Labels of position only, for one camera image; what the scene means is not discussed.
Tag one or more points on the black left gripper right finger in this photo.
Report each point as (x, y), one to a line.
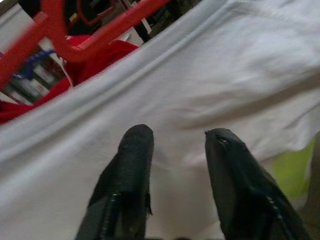
(237, 180)

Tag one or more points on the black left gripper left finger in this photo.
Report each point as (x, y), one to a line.
(125, 175)

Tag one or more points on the cream printed shirt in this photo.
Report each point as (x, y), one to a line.
(200, 75)

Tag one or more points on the red plastic hanger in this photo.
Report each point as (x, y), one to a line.
(57, 32)

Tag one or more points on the blue hanger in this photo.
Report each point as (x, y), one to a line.
(37, 55)

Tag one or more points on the lime green cloth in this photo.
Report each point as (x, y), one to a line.
(292, 170)

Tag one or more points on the red t-shirt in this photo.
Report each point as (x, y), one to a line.
(95, 65)

